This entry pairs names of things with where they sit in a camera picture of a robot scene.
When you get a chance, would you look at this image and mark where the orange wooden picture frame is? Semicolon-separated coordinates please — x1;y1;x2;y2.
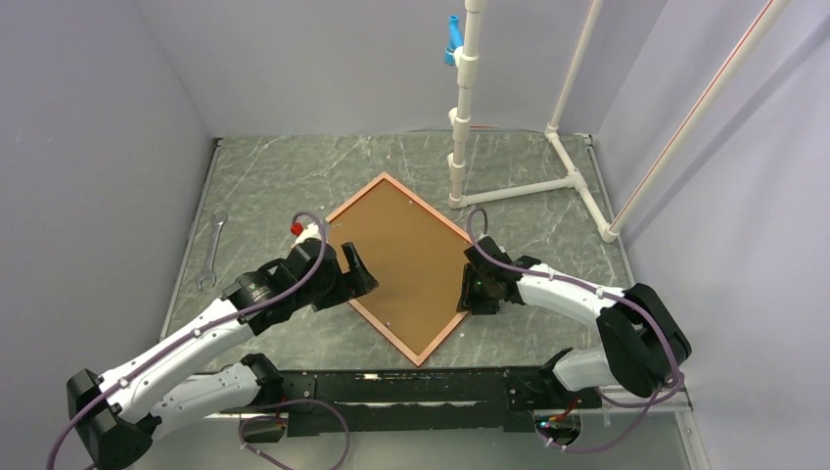
322;171;476;368

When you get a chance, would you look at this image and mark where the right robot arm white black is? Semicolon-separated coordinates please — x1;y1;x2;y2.
458;236;692;406

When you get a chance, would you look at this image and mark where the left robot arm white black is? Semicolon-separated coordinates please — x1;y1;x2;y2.
67;237;379;469

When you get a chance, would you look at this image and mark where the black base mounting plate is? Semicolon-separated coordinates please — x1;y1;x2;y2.
216;368;604;445

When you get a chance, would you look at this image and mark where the silver open-end wrench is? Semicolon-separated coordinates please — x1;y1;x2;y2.
195;211;228;291

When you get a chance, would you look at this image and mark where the blue pipe fitting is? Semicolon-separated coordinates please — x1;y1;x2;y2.
443;15;464;67

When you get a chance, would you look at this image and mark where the white PVC pipe stand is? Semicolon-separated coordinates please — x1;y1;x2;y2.
446;0;789;243

